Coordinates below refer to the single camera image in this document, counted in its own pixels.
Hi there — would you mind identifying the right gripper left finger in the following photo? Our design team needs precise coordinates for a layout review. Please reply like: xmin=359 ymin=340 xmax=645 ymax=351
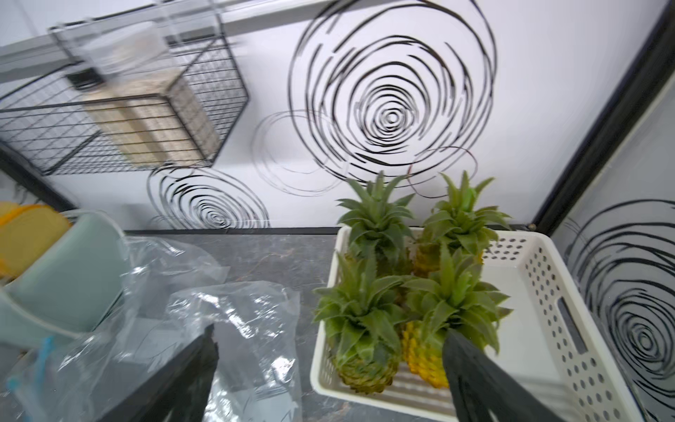
xmin=100 ymin=325 xmax=219 ymax=421

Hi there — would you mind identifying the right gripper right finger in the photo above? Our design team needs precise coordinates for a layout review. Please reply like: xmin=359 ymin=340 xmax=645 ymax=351
xmin=441 ymin=330 xmax=561 ymax=421

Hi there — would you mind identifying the dark-lid spice jar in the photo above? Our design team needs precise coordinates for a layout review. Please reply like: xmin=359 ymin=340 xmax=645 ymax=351
xmin=64 ymin=65 xmax=167 ymax=168

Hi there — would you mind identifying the mint green toaster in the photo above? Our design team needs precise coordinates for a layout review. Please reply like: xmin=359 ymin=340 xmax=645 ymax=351
xmin=1 ymin=210 xmax=131 ymax=349

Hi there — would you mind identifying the white-lid spice jar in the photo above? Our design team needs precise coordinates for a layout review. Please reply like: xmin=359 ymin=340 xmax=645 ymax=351
xmin=82 ymin=21 xmax=219 ymax=168

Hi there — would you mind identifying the left yellow toast slice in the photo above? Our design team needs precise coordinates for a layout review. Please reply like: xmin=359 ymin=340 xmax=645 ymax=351
xmin=1 ymin=202 xmax=71 ymax=280

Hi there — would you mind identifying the cream perforated plastic basket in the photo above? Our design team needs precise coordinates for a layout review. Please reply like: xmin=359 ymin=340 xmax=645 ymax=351
xmin=310 ymin=230 xmax=644 ymax=421

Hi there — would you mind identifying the clear zip-top bag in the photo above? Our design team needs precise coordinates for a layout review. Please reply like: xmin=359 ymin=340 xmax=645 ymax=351
xmin=165 ymin=281 xmax=302 ymax=421
xmin=1 ymin=237 xmax=230 ymax=421

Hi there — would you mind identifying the black wire wall basket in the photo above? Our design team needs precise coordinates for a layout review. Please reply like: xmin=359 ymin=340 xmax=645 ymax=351
xmin=1 ymin=36 xmax=249 ymax=176

